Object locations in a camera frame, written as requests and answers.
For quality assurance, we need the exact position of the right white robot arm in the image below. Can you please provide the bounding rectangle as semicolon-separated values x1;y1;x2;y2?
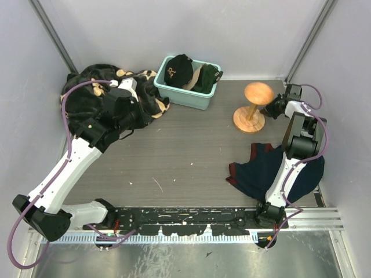
254;84;328;228

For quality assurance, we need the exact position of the right aluminium corner post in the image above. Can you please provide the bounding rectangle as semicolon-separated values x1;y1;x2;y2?
283;0;338;83

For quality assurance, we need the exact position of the green baseball cap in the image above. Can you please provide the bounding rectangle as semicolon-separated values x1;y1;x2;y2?
191;64;224;94

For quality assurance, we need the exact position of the aluminium corner post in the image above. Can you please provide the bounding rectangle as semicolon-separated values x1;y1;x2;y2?
283;0;338;83
29;0;78;73

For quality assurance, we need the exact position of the aluminium front rail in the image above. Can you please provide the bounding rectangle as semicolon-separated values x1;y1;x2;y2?
28;207;345;232

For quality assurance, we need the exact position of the teal plastic bin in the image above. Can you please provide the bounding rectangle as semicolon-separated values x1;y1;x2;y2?
154;56;218;110

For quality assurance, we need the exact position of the navy blue sweater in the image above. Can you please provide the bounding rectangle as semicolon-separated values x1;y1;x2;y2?
226;143;325;203

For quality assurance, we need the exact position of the tan baseball cap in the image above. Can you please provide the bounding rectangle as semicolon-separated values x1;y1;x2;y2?
182;64;205;90

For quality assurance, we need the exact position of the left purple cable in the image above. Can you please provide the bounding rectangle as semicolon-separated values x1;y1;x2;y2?
6;79;137;270

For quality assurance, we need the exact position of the wooden hat stand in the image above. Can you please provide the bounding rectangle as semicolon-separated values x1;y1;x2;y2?
232;82;274;134

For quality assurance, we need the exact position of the white slotted cable duct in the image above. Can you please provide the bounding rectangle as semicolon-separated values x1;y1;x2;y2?
52;232;259;244

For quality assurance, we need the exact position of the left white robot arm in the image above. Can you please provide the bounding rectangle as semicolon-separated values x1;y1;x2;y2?
13;78;147;242

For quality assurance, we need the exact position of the left aluminium corner post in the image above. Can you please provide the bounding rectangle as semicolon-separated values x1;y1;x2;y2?
29;0;78;73

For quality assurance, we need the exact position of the black baseball cap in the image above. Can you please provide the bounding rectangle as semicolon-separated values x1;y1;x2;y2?
164;54;194;88

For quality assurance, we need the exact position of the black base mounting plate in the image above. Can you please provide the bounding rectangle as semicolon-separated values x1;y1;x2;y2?
93;207;279;236

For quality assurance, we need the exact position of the black floral fleece blanket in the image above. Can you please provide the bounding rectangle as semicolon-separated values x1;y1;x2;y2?
60;64;170;135

